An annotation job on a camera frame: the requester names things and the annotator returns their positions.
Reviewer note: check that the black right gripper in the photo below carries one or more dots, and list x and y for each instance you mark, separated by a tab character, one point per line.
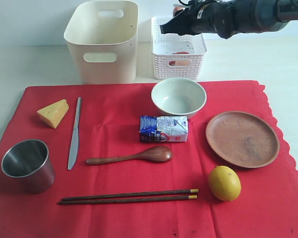
198	17

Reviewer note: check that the fried chicken nugget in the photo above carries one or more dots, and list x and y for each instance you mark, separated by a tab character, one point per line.
177	8

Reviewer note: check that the brown egg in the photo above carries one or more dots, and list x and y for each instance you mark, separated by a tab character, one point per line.
180	63

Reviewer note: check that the yellow cheese wedge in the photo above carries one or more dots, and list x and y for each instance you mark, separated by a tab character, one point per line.
53	114

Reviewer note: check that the yellow lemon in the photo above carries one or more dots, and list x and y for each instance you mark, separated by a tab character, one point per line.
224	183

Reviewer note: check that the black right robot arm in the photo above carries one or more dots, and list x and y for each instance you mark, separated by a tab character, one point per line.
228	18

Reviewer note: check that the white perforated basket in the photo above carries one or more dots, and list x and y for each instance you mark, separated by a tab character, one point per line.
163	45

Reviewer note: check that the white ceramic bowl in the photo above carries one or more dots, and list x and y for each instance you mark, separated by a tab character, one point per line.
178	97

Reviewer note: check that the cream plastic bin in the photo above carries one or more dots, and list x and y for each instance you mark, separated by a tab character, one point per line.
102	39

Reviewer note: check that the blue white milk carton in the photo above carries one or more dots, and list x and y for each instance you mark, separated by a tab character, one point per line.
163	129

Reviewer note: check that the brown wooden plate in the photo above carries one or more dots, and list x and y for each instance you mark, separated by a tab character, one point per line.
242	139

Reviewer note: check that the brown wooden spoon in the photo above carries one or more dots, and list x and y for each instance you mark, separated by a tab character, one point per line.
156	154

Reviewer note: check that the steel table knife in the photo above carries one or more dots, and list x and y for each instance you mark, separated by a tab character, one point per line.
75	137

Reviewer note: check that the red table cloth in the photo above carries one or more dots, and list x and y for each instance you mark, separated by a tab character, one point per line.
109	126

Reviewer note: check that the upper dark wooden chopstick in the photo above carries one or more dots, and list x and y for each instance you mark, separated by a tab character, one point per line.
133	194

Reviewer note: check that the dark wooden chopstick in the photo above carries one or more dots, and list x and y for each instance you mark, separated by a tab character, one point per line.
133	194
129	200

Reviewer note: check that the lower dark wooden chopstick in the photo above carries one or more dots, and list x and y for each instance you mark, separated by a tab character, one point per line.
129	200

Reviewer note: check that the stainless steel cup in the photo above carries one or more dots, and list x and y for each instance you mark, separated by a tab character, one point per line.
28	162

